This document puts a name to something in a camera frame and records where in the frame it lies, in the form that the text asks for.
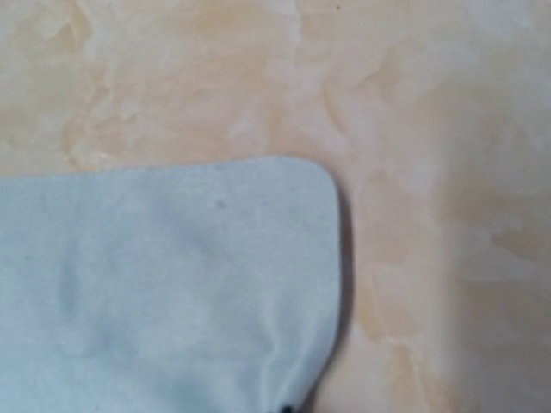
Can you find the blue cleaning cloth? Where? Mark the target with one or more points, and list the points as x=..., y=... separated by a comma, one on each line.
x=202, y=288

